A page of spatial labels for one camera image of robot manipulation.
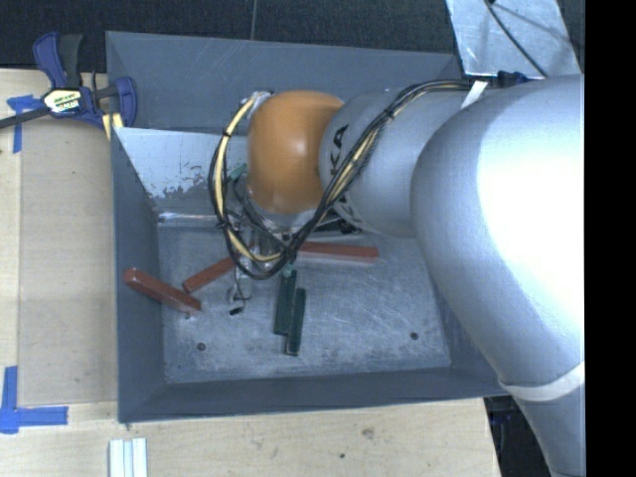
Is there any grey metal bin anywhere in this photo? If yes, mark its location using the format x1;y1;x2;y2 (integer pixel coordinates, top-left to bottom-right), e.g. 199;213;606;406
104;30;509;424

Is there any pale wood board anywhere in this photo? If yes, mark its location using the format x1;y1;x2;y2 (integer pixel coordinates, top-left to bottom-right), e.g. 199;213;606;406
16;115;120;407

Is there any dark green flat block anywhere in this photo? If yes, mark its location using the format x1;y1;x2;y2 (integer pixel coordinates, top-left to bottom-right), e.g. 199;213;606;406
283;286;307;358
272;268;299;338

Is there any red-brown flat block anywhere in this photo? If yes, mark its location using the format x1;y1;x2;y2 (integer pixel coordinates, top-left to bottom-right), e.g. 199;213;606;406
123;266;203;316
296;240;381;266
181;255;238;295

